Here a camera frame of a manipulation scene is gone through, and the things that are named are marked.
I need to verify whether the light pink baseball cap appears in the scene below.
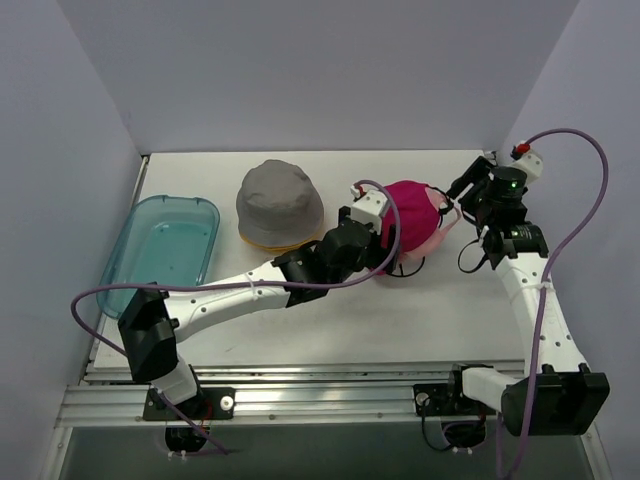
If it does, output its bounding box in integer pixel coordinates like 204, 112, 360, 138
400, 186, 462, 257

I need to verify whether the yellow bucket hat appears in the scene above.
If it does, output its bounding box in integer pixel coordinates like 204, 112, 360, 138
238, 219, 324, 250

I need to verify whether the teal plastic tray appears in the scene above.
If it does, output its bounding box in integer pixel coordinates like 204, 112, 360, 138
101, 195, 220, 286

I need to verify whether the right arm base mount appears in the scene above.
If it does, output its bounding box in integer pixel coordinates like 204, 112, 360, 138
412, 363, 505, 454

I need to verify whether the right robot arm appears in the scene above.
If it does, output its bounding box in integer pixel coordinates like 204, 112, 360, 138
443, 154, 610, 436

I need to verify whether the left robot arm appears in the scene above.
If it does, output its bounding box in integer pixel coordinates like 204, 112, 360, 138
118, 205, 399, 419

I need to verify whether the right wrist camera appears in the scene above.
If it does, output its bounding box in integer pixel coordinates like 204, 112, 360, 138
509, 143, 544, 187

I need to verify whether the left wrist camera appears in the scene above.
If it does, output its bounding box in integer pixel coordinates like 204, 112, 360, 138
350, 182, 388, 222

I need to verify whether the grey bucket hat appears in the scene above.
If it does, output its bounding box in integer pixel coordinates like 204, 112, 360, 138
236, 159, 324, 224

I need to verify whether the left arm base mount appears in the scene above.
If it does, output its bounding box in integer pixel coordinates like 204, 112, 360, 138
142, 384, 237, 454

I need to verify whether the magenta baseball cap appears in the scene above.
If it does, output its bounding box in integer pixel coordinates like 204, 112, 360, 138
378, 180, 451, 276

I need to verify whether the aluminium front rail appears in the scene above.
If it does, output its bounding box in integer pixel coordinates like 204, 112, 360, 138
54, 363, 596, 426

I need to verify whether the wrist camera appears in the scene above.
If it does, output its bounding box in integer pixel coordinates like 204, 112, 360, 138
509, 143, 544, 187
350, 182, 388, 222

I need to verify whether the black wire hat stand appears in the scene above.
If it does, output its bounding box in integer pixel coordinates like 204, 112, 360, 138
382, 254, 426, 278

